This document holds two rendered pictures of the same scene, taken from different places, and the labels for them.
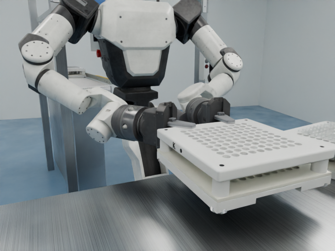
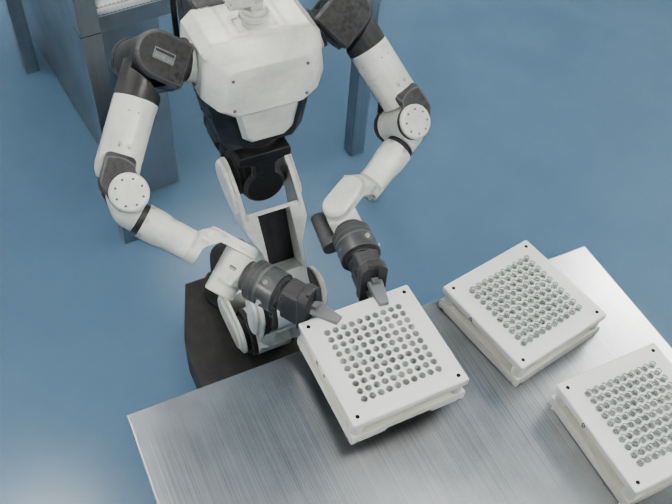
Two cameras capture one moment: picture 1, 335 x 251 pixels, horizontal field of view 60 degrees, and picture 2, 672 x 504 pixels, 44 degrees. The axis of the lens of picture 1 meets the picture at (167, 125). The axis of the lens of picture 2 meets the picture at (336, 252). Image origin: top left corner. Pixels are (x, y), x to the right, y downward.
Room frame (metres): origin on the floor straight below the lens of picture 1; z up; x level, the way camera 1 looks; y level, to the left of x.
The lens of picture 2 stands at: (-0.31, 0.06, 2.31)
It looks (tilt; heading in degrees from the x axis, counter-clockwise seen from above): 50 degrees down; 354
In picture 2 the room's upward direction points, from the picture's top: 5 degrees clockwise
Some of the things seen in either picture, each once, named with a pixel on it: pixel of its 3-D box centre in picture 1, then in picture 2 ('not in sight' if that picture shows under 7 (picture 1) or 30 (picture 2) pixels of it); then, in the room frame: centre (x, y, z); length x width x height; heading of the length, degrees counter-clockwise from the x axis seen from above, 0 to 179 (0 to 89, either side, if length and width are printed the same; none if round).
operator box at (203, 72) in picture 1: (211, 61); not in sight; (2.14, -0.32, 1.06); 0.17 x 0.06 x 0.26; 119
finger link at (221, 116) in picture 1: (225, 117); (379, 291); (0.68, -0.14, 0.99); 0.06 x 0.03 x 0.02; 15
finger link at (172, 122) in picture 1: (181, 122); (326, 312); (0.63, -0.03, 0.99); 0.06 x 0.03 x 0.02; 55
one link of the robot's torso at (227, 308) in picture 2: not in sight; (260, 313); (1.14, 0.12, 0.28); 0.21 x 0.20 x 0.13; 24
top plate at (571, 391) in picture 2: not in sight; (644, 414); (0.44, -0.64, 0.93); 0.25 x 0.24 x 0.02; 113
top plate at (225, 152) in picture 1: (236, 142); (381, 353); (0.55, -0.14, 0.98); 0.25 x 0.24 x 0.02; 114
